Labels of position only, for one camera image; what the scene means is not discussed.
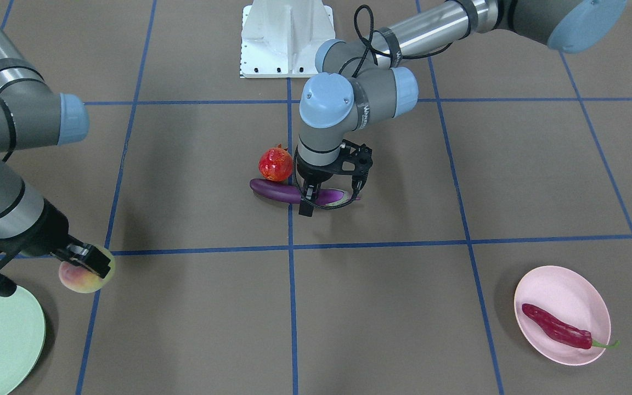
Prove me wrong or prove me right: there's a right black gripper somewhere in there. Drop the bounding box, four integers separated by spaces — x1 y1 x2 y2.
21 201 112 279

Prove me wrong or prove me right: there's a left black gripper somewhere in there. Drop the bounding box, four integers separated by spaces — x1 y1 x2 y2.
296 158 338 217

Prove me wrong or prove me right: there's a yellow pink peach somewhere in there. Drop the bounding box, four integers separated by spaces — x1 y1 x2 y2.
58 245 116 294

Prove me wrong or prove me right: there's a purple eggplant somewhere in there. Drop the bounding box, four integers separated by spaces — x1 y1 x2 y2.
249 178 352 208

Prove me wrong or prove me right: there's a red pomegranate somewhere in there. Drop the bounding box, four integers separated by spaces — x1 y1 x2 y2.
258 144 294 182

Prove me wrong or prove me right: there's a red chili pepper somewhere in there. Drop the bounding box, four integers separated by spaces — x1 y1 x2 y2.
521 303 621 349

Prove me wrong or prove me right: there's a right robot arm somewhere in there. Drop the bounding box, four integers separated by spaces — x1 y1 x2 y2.
0 27 111 278

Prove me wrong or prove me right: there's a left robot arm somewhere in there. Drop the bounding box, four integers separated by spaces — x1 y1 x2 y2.
294 1 625 217

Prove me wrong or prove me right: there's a light green plate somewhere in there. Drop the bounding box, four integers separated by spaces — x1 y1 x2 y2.
0 286 46 394

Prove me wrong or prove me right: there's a pink plate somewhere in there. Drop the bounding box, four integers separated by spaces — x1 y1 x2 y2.
513 266 612 366

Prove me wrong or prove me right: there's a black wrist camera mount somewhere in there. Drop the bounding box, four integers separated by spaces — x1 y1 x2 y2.
331 139 373 200

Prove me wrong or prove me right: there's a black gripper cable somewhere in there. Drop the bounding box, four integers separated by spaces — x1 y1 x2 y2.
352 4 455 77

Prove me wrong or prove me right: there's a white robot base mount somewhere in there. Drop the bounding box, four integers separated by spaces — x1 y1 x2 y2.
239 1 335 78

